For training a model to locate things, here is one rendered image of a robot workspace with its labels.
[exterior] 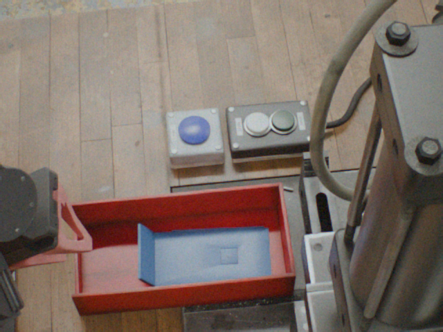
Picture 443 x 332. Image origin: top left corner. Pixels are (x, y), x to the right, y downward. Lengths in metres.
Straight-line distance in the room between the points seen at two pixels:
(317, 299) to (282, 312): 0.30
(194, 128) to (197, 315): 0.23
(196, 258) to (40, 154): 0.25
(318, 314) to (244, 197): 0.34
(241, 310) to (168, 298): 0.09
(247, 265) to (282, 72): 0.29
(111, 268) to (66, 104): 0.25
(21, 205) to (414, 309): 0.30
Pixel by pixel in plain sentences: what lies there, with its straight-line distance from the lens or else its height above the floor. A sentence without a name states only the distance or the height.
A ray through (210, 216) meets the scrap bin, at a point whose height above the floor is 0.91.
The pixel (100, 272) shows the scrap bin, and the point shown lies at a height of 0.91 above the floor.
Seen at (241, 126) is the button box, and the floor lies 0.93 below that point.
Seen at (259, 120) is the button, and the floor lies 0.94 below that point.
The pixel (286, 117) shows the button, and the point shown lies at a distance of 1.11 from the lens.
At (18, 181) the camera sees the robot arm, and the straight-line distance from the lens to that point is 0.67.
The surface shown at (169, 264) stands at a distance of 1.05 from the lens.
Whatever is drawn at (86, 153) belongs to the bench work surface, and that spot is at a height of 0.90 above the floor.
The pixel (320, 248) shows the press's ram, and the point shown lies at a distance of 0.80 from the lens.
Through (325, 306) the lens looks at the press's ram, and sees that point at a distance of 0.73.
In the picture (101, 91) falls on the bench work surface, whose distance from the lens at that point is 1.19.
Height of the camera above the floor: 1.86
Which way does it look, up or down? 60 degrees down
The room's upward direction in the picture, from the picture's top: 2 degrees counter-clockwise
